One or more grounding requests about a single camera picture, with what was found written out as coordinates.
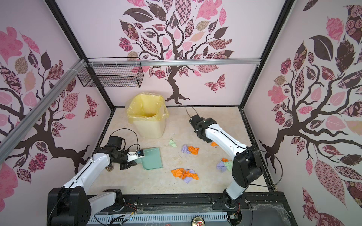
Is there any purple paper scrap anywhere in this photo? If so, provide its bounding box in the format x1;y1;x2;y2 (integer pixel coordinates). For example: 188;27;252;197
181;145;191;154

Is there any green plastic dustpan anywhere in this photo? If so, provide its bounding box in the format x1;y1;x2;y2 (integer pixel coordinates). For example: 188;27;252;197
135;147;163;170

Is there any small green paper scrap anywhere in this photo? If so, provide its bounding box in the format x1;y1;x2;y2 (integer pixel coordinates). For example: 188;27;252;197
169;139;177;148

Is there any orange purple paper pile front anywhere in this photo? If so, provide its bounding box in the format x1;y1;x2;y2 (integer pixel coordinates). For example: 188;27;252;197
171;168;199;184

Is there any purple green scrap near right arm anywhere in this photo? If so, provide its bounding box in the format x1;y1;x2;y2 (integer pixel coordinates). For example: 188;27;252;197
216;158;233;173

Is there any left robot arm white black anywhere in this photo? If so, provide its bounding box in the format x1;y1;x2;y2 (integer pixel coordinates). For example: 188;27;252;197
46;136;144;226

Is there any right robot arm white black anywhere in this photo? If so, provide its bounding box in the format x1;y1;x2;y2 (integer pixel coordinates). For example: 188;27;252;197
189;115;263;208

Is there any small brown jar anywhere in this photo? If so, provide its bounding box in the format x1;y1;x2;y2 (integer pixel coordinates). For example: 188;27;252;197
105;165;114;172

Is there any cream trash bin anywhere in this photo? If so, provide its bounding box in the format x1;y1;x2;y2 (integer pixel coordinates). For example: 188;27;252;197
130;94;167;139

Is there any yellow bin liner bag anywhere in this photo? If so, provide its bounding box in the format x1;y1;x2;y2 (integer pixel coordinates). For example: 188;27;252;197
125;92;169;123

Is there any metal can top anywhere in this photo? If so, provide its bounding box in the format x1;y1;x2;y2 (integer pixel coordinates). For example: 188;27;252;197
191;216;205;226

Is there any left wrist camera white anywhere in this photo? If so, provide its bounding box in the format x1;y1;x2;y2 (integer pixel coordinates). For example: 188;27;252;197
127;149;145;162

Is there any aluminium rail back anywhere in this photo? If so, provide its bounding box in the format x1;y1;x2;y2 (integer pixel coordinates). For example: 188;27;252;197
88;58;261;66

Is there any aluminium rail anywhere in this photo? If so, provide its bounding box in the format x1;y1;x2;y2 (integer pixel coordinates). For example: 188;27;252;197
1;59;87;163
88;58;261;66

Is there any black wire basket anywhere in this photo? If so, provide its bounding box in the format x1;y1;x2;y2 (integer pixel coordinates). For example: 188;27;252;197
77;56;144;88

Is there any white slotted cable duct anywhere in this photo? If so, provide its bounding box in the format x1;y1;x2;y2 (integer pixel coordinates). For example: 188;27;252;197
86;212;230;226

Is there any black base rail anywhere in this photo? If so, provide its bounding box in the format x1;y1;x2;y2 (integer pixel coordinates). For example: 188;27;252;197
93;192;297;226

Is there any aluminium rail left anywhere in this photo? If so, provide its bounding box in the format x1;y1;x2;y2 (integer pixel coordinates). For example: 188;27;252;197
1;59;87;163

